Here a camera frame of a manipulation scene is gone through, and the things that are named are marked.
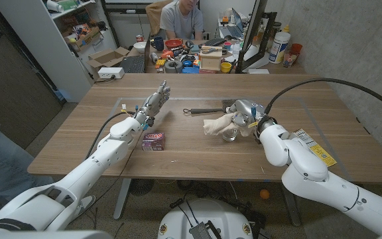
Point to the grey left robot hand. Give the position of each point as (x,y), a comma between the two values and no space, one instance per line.
(154,104)

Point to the beige cloth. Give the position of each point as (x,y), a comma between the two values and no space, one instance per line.
(217,126)

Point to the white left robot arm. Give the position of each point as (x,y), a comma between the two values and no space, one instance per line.
(88,172)

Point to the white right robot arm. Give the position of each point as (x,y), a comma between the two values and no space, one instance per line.
(310,172)

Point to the small purple snack box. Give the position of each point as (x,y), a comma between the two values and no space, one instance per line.
(152,141)

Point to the open empty cardboard box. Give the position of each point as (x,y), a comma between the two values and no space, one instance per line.
(106,57)

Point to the light wooden box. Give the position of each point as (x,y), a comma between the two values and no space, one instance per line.
(211,61)

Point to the yellow cup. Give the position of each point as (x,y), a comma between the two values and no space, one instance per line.
(225,67)

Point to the clear glass cup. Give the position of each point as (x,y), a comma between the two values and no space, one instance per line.
(230,136)

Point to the cardboard box full of items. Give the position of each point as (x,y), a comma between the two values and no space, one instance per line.
(85,38)

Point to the green box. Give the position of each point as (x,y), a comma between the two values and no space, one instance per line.
(68,4)

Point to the clear cup with items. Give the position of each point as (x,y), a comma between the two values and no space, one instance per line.
(290,59)

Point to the red cup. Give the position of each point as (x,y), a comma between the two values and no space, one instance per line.
(296,48)

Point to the yellow white sugar box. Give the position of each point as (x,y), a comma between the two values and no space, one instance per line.
(320,151)

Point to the grey tape outline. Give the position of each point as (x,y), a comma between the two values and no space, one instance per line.
(194,98)

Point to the yellow toy block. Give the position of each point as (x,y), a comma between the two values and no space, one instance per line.
(160,63)

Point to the grey tape roll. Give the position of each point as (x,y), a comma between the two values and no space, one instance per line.
(173,67)

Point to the black laptop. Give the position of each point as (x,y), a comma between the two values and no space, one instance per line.
(133,64)

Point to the blue plastic item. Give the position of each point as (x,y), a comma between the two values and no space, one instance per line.
(190,70)

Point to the orange toy item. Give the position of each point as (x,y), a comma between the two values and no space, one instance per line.
(167,54)

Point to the white power strip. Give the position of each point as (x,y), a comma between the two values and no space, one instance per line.
(110,73)

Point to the colourful puzzle cube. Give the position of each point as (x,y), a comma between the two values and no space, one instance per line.
(196,63)

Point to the white bowl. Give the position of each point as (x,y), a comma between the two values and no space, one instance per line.
(140,47)

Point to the dark blue mug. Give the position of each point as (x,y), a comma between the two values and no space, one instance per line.
(158,44)

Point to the red bowl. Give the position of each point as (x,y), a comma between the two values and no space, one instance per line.
(173,44)

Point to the red drink can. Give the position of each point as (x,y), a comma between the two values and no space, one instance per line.
(139,38)

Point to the scissors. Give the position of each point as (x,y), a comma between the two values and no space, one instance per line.
(211,49)

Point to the black round fan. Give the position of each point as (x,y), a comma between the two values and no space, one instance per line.
(142,186)

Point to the seated person grey shirt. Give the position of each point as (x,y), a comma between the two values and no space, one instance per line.
(181,23)

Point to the black keyboard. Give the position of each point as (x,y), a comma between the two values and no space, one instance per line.
(215,42)

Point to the tan chair back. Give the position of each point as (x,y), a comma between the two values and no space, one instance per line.
(152,16)

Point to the grey table leg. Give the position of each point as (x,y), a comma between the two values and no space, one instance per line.
(290,204)
(122,199)

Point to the white shelf unit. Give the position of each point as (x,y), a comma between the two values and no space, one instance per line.
(58,66)

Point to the open silver laptop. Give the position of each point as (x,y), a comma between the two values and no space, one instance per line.
(234,30)

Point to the white paper pad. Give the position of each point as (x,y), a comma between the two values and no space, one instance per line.
(259,71)

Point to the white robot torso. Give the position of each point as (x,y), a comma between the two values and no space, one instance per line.
(211,212)

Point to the white sneaker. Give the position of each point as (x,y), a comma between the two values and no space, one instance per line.
(85,206)

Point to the black monitor with stand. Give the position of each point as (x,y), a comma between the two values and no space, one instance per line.
(254,26)

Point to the black device on torso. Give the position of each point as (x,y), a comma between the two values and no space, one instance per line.
(201,230)

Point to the white wipes canister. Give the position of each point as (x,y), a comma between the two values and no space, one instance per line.
(279,48)

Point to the white roll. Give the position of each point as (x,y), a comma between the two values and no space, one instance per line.
(54,6)

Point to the orange ball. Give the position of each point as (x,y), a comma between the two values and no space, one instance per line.
(264,194)

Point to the dark bottle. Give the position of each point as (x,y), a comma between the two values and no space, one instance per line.
(275,30)

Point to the yellow capped bottle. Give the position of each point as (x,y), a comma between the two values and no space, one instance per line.
(286,28)

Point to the standing person in jeans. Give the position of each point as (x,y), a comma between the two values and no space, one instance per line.
(5,166)

